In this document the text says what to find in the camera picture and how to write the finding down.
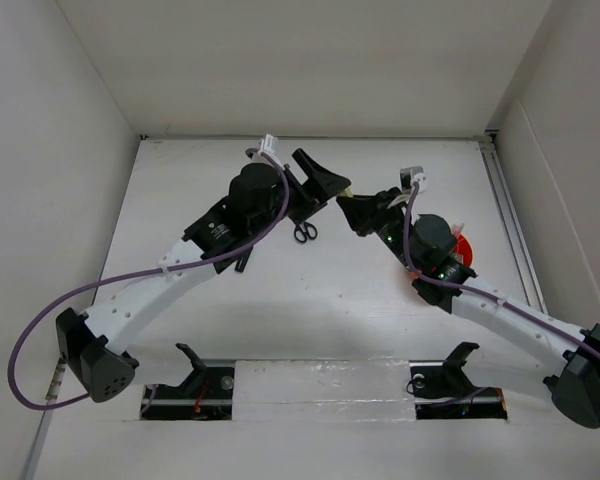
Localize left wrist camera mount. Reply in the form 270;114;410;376
245;134;278;162

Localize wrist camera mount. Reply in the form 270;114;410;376
400;166;427;194
245;134;278;162

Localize black handled scissors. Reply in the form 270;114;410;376
293;222;318;244

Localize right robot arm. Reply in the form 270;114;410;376
337;188;600;429

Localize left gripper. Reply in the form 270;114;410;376
250;151;349;237

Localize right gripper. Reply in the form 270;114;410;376
336;187;420;274

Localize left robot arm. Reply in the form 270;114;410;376
56;148;351;403

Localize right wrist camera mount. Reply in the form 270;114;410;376
400;166;427;194

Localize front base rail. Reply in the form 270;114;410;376
140;359;508;423

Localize pink pen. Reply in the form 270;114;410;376
452;223;465;236

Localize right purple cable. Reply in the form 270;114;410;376
402;180;600;426

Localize blue capped highlighter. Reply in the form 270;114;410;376
235;250;251;273

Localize orange round divided container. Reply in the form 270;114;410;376
404;232;476;281

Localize aluminium rail right side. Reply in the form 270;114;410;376
476;130;548;313

